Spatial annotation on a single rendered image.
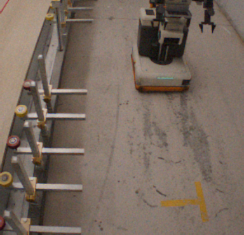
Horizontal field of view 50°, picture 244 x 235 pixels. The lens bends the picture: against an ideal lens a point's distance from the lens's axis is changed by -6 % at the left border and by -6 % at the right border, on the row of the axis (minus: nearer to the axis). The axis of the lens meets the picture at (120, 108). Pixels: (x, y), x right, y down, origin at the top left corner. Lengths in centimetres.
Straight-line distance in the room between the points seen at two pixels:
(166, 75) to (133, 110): 53
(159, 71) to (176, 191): 133
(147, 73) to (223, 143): 110
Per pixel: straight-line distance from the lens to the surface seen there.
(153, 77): 305
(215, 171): 273
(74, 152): 167
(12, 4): 321
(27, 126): 146
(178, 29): 282
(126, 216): 236
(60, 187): 154
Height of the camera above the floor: 219
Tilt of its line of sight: 47 degrees down
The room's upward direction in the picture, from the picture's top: 4 degrees clockwise
